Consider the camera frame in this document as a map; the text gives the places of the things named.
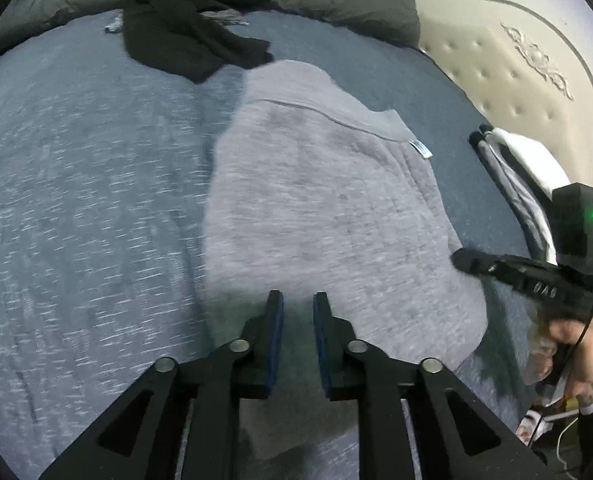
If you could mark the folded white and grey clothes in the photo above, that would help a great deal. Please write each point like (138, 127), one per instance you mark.
(518, 175)

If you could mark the grey knit sweater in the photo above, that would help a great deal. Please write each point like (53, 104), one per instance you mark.
(326, 200)

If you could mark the white-grey folded garment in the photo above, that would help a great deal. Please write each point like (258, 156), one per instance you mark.
(516, 200)

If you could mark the cream tufted headboard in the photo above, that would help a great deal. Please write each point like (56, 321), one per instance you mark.
(526, 60)

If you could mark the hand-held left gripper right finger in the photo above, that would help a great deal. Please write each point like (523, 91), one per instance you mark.
(321, 335)

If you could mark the small white-blue cloth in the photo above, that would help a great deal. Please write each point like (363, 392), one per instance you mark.
(113, 26)

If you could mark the white folded garment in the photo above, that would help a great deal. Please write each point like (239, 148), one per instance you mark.
(536, 160)

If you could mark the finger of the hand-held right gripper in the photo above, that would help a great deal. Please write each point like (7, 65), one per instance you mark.
(476, 261)

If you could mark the black garment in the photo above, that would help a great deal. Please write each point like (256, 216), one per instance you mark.
(186, 35)

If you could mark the person's right hand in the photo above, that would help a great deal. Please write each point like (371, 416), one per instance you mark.
(583, 355)

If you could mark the small grey garment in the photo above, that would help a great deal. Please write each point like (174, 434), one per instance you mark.
(224, 17)

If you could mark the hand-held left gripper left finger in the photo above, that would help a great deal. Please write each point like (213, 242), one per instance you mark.
(278, 330)

